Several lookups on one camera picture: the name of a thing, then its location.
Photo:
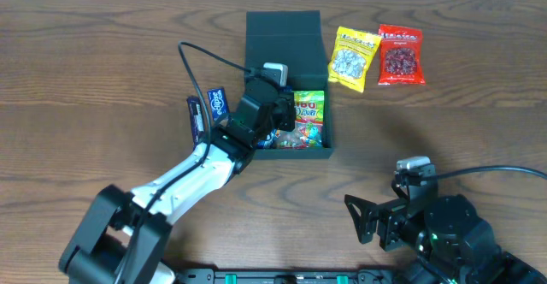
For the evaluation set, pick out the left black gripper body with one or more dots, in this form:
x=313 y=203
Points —
x=285 y=110

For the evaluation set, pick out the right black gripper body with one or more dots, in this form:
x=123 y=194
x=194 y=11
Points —
x=382 y=222

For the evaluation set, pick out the long blue snack bar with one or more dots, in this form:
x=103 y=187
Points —
x=270 y=142

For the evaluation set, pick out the Haribo gummy worms bag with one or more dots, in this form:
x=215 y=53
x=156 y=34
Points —
x=307 y=133

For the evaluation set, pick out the red Hacks candy bag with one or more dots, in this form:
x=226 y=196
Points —
x=400 y=55

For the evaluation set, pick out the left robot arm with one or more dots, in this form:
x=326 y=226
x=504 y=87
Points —
x=122 y=237

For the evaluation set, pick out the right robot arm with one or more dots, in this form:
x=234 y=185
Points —
x=452 y=242

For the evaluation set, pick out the blue Eclipse gum pack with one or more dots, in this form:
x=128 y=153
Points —
x=218 y=103

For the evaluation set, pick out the dark green open box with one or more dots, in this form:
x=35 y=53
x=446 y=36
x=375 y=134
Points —
x=292 y=38

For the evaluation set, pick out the dark blue chocolate bar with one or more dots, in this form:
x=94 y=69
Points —
x=196 y=119

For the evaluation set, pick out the yellow candy bag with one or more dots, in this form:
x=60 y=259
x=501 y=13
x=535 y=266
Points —
x=352 y=56

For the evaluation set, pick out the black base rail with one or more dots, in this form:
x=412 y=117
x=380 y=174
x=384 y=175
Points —
x=361 y=276

